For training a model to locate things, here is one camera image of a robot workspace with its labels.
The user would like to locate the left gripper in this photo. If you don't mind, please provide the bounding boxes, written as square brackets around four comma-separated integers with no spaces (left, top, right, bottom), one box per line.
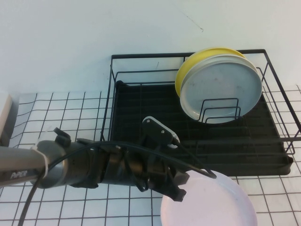
[141,148,190,202]

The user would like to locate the pink plate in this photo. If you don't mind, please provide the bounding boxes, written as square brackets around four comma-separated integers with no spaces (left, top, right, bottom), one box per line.
[159,170,258,226]

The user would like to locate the grey plate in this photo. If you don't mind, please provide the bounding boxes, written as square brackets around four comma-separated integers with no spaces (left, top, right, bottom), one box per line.
[180,61,263,125]

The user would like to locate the yellow plate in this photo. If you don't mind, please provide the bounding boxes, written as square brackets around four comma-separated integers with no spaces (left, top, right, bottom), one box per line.
[174,48,246,97]

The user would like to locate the black plastic drip tray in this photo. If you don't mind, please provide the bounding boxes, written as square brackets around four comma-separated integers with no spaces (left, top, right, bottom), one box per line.
[105,80,294,177]

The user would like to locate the white zip tie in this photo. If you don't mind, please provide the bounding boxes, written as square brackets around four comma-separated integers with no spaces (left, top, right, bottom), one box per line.
[30,141,50,182]

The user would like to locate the beige grey box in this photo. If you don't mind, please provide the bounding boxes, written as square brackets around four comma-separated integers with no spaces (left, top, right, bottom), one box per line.
[0,93,20,146]

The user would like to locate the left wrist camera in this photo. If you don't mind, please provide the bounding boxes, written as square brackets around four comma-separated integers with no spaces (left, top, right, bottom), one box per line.
[142,115,181,149]

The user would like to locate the black strap loop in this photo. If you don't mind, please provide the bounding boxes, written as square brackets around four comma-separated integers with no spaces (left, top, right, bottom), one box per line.
[53,127,71,149]

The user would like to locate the black wire dish rack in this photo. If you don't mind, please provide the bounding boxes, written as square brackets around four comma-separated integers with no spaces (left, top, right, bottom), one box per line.
[100,48,301,165]

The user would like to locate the black camera cable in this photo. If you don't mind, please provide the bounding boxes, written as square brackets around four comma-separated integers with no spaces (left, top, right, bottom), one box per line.
[18,140,217,226]

